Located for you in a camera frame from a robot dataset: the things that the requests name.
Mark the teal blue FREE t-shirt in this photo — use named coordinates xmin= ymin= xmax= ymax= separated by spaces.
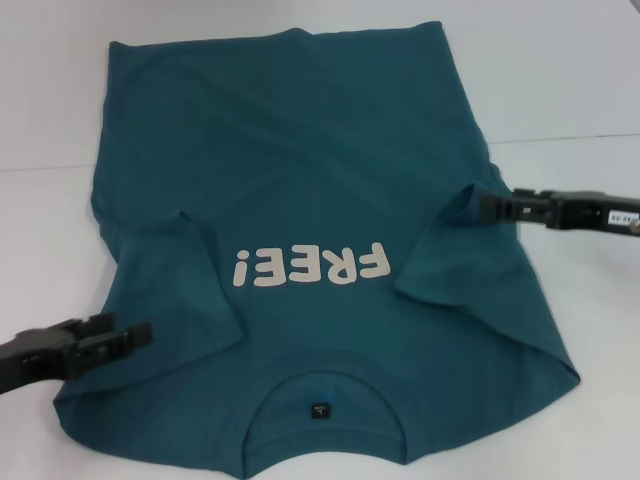
xmin=52 ymin=20 xmax=584 ymax=480

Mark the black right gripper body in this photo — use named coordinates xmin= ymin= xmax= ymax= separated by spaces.
xmin=547 ymin=188 xmax=640 ymax=234

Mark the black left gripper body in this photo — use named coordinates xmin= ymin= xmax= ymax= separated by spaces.
xmin=0 ymin=319 xmax=81 ymax=397

